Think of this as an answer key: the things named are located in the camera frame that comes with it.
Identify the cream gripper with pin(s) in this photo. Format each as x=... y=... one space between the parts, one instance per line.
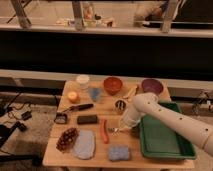
x=123 y=127

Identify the silver metal fork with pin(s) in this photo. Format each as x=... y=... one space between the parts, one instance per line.
x=113 y=130

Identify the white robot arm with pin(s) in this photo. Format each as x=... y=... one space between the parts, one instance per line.
x=197 y=132

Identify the small dark round cup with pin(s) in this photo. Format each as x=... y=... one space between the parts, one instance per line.
x=120 y=106

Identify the blue plastic cup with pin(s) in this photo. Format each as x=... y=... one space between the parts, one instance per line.
x=95 y=94

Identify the white plastic cup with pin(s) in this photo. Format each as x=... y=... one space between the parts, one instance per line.
x=83 y=81

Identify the orange carrot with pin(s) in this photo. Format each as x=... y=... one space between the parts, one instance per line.
x=103 y=131

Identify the blue sponge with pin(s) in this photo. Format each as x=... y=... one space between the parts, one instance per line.
x=118 y=153

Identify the black rectangular block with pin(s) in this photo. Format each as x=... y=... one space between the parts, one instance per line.
x=87 y=119

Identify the green plastic tray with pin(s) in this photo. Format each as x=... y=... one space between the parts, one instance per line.
x=158 y=141

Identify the yellow banana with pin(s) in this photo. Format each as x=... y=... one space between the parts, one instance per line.
x=128 y=96

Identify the light blue cloth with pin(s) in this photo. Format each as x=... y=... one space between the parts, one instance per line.
x=84 y=146

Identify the orange red bowl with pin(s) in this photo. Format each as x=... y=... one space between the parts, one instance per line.
x=112 y=85

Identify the purple bowl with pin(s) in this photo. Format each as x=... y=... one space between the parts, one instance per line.
x=152 y=85

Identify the brown grape bunch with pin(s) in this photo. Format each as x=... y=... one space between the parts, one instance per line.
x=67 y=139

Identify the orange fruit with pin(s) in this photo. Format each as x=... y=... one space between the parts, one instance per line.
x=73 y=97

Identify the black square container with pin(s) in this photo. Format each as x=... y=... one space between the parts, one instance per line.
x=61 y=118

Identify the black handled brush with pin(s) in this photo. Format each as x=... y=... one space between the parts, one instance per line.
x=79 y=107

